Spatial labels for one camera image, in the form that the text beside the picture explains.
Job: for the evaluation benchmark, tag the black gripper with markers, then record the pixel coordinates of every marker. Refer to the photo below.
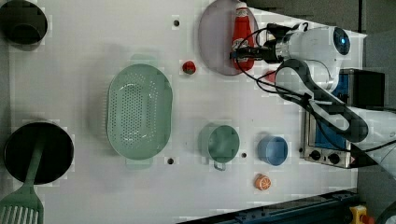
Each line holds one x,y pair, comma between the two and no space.
243,49

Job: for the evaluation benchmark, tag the red plush ketchup bottle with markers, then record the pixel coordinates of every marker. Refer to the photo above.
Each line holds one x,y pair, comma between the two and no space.
241,37

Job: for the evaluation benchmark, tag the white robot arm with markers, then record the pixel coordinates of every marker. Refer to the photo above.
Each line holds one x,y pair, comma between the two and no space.
309,63

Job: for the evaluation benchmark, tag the grey round plate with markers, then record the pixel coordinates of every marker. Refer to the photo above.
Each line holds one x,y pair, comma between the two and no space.
215,34

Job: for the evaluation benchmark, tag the red toy strawberry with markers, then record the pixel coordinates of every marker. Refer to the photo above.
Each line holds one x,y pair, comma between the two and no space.
270,76

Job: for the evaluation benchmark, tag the small red toy tomato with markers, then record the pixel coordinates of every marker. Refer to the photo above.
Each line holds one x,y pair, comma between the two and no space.
189,67

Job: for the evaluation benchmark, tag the blue cup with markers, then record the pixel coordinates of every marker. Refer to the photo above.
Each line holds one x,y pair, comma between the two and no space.
273,150

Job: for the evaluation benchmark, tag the green mug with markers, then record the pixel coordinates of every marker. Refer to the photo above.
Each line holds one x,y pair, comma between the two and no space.
219,143

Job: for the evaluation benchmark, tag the orange toy slice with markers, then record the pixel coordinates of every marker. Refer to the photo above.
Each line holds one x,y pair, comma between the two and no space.
262,182

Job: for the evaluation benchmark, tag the green perforated colander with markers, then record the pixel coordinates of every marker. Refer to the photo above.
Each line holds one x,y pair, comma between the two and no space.
139,112

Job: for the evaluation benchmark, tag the yellow red clamp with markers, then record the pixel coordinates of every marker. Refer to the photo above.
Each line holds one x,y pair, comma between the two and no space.
359,215

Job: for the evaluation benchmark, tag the small black bowl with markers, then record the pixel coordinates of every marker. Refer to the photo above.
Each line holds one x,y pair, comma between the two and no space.
23,22

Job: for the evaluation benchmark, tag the green slotted spatula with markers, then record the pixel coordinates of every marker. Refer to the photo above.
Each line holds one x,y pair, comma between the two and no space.
23,206

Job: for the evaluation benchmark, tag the blue metal rail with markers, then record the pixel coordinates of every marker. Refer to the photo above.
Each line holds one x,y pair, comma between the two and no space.
329,208

